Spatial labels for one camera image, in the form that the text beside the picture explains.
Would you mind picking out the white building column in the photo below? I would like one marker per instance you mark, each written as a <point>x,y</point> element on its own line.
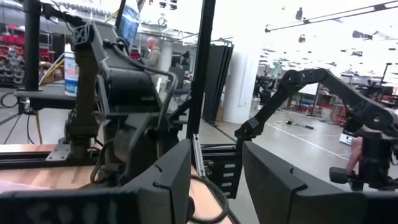
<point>241,93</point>

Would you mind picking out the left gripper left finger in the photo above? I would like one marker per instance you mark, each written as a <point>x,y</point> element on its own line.
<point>168,186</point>

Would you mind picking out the white wipes canister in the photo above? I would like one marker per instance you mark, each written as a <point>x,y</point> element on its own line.
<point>71,74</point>

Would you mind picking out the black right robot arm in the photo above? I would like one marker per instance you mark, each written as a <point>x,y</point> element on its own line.
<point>124,90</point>

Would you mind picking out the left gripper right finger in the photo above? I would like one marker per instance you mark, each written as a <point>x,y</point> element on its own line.
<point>273,193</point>

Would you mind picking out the storage shelf red bins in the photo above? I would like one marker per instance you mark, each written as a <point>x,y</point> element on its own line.
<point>11,40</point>

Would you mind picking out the black aluminium table frame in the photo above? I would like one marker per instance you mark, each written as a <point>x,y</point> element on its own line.
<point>202,62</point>

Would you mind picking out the black folding partition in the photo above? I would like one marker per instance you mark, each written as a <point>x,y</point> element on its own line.
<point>217,87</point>

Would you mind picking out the blue screen monitor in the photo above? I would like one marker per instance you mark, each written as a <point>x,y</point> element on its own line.
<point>129,25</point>

